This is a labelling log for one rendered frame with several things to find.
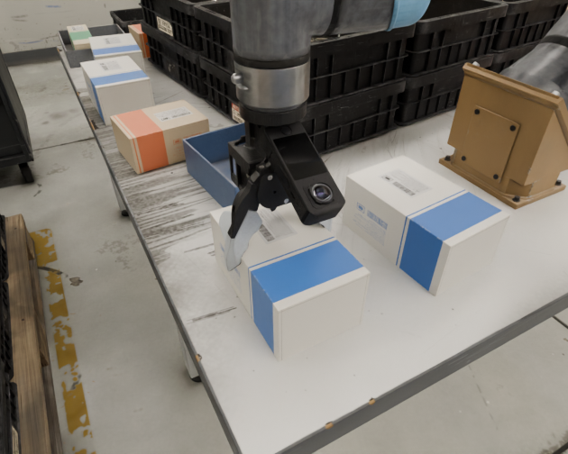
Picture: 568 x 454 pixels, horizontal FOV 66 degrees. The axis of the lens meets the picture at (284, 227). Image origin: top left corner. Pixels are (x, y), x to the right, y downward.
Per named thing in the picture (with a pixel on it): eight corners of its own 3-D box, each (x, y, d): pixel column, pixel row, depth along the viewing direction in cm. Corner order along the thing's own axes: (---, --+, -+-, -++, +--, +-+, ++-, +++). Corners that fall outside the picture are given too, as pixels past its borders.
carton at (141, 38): (177, 41, 156) (174, 19, 151) (189, 50, 147) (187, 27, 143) (132, 49, 149) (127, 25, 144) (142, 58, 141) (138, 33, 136)
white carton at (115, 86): (157, 115, 106) (150, 78, 100) (105, 125, 101) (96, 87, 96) (135, 88, 120) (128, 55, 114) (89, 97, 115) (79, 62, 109)
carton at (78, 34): (100, 61, 137) (95, 41, 133) (79, 65, 135) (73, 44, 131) (90, 42, 154) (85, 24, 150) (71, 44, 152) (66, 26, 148)
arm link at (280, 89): (325, 61, 42) (247, 76, 39) (322, 107, 45) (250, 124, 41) (287, 42, 47) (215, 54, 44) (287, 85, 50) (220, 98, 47)
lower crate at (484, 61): (483, 103, 112) (497, 54, 105) (400, 131, 99) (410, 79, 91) (374, 61, 138) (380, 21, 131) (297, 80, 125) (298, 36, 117)
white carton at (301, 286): (361, 323, 56) (371, 272, 50) (279, 362, 51) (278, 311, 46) (286, 236, 69) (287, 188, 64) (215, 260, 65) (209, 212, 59)
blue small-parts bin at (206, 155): (310, 195, 79) (312, 160, 74) (238, 222, 72) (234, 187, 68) (252, 150, 92) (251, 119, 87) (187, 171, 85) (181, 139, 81)
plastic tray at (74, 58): (136, 59, 140) (133, 42, 137) (70, 68, 133) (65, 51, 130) (120, 38, 159) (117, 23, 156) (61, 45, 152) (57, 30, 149)
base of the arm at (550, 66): (576, 146, 75) (620, 99, 73) (562, 99, 64) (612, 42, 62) (503, 113, 85) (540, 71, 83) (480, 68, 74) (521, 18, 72)
